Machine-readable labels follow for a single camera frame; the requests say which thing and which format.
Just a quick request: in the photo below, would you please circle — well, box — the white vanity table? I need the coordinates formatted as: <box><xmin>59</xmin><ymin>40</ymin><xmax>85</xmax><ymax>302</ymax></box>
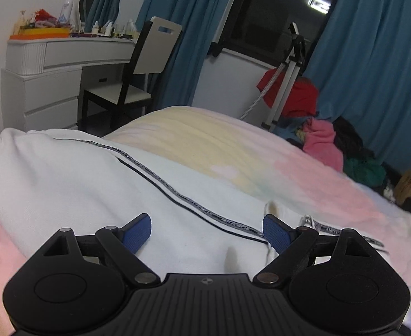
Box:
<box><xmin>1</xmin><ymin>36</ymin><xmax>138</xmax><ymax>132</ymax></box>

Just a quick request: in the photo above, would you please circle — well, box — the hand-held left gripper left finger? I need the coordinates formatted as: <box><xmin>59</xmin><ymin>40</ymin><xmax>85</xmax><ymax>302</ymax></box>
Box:
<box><xmin>34</xmin><ymin>213</ymin><xmax>161</xmax><ymax>288</ymax></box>

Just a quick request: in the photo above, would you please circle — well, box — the red cloth bundle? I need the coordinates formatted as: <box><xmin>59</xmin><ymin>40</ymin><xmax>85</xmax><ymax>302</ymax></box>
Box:
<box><xmin>33</xmin><ymin>8</ymin><xmax>60</xmax><ymax>29</ymax></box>

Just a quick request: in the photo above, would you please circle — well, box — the pink cloth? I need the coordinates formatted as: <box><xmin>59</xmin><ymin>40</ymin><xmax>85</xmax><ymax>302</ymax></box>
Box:
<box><xmin>303</xmin><ymin>118</ymin><xmax>345</xmax><ymax>172</ymax></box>

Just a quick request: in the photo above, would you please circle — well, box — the blue cloth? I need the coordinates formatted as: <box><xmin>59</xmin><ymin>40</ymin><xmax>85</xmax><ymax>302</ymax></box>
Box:
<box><xmin>274</xmin><ymin>115</ymin><xmax>308</xmax><ymax>144</ymax></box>

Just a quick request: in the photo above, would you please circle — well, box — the green cloth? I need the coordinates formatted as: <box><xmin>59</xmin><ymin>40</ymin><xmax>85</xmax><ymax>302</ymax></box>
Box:
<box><xmin>343</xmin><ymin>156</ymin><xmax>387</xmax><ymax>187</ymax></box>

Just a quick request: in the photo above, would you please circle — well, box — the pastel tie-dye bed blanket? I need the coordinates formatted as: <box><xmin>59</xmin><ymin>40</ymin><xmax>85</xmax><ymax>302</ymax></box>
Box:
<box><xmin>0</xmin><ymin>105</ymin><xmax>411</xmax><ymax>336</ymax></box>

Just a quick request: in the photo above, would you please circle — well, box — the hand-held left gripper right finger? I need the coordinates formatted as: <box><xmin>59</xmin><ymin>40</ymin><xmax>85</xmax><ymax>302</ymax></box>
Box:
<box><xmin>253</xmin><ymin>213</ymin><xmax>380</xmax><ymax>290</ymax></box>

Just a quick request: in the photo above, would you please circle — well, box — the garment steamer stand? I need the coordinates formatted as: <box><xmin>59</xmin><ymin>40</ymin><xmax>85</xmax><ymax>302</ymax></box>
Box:
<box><xmin>240</xmin><ymin>22</ymin><xmax>308</xmax><ymax>129</ymax></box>

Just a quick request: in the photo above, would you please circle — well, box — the white garment with striped drawstring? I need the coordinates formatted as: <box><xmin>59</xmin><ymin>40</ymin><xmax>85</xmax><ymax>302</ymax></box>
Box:
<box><xmin>0</xmin><ymin>128</ymin><xmax>390</xmax><ymax>277</ymax></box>

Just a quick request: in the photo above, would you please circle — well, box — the dark window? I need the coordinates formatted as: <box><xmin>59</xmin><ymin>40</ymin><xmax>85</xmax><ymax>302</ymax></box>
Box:
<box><xmin>214</xmin><ymin>0</ymin><xmax>348</xmax><ymax>71</ymax></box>

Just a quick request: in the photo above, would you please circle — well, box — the black cloth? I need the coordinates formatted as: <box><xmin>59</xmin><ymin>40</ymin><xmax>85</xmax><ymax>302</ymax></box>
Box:
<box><xmin>332</xmin><ymin>116</ymin><xmax>376</xmax><ymax>160</ymax></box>

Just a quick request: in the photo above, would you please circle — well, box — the blue curtain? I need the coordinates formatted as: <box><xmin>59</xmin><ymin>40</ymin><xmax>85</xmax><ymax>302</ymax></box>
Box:
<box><xmin>302</xmin><ymin>0</ymin><xmax>411</xmax><ymax>187</ymax></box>
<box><xmin>136</xmin><ymin>0</ymin><xmax>249</xmax><ymax>113</ymax></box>

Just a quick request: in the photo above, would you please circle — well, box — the black and white chair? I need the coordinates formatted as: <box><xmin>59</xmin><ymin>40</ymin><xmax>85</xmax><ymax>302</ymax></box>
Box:
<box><xmin>78</xmin><ymin>16</ymin><xmax>183</xmax><ymax>132</ymax></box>

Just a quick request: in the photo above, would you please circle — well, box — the white spray can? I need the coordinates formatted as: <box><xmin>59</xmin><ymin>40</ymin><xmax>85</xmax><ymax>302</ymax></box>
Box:
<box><xmin>61</xmin><ymin>0</ymin><xmax>74</xmax><ymax>25</ymax></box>

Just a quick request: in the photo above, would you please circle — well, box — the orange tray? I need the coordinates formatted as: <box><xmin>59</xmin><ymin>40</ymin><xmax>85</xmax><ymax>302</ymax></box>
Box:
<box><xmin>9</xmin><ymin>27</ymin><xmax>71</xmax><ymax>40</ymax></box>

